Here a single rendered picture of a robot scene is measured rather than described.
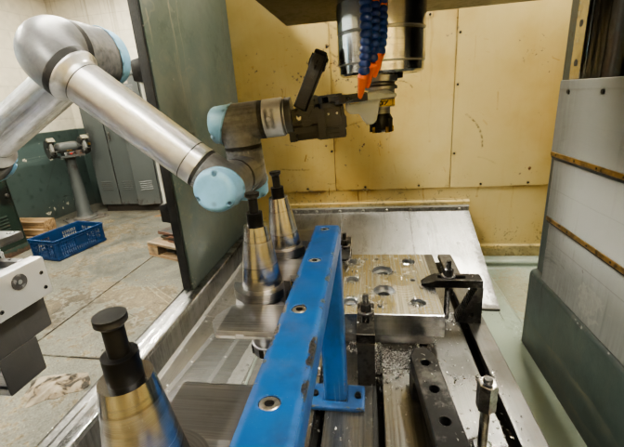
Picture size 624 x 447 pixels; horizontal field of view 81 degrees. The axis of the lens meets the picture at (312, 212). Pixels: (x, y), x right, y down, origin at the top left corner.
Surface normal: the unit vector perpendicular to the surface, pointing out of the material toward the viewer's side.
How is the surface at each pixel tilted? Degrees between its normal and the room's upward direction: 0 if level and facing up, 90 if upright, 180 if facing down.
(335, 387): 90
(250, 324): 0
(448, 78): 90
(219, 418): 0
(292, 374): 0
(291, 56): 90
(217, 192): 90
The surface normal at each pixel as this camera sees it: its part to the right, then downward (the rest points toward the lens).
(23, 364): 0.98, -0.01
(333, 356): -0.15, 0.31
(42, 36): 0.11, -0.41
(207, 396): -0.07, -0.95
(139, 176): 0.13, 0.29
